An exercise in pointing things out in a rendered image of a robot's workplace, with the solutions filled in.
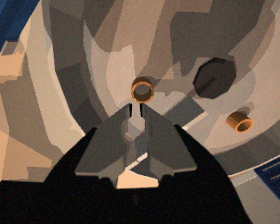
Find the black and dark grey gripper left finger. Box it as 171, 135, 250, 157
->
24, 103, 132, 224

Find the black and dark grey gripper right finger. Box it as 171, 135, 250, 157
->
140, 103, 253, 224

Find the bronze bushing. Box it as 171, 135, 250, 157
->
131, 77, 154, 103
226, 112, 253, 133

